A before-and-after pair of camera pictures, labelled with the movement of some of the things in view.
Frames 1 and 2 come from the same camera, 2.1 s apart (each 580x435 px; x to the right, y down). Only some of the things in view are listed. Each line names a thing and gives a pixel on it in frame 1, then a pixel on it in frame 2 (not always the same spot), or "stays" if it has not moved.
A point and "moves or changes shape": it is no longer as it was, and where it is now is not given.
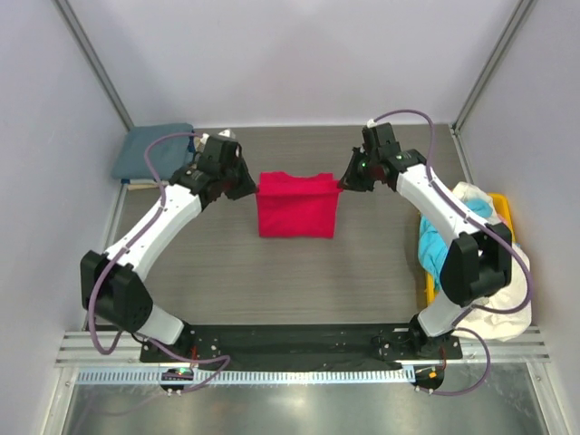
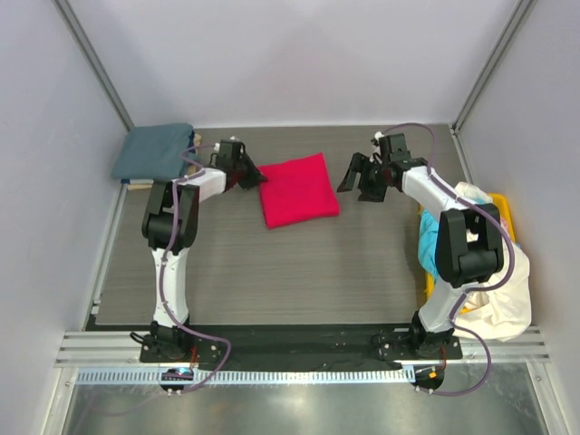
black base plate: [304, 343] stays
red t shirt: [292, 207] moves or changes shape
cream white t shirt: [507, 315] stays
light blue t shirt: [432, 244] stays
